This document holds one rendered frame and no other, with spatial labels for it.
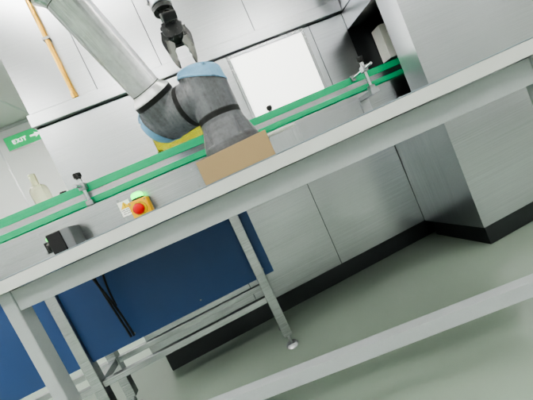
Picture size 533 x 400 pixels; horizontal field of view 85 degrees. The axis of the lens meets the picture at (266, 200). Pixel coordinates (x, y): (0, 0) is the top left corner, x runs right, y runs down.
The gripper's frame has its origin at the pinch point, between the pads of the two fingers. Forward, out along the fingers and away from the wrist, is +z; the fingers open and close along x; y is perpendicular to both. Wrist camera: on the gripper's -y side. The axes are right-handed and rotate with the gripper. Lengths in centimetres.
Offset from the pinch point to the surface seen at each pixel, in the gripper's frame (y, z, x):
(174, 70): 42.8, -17.1, 3.8
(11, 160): 340, -111, 243
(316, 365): -30, 98, 5
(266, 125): 26.1, 26.6, -23.0
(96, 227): 14, 38, 56
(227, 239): 16, 64, 14
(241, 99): 42.0, 7.9, -20.4
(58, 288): -18, 51, 59
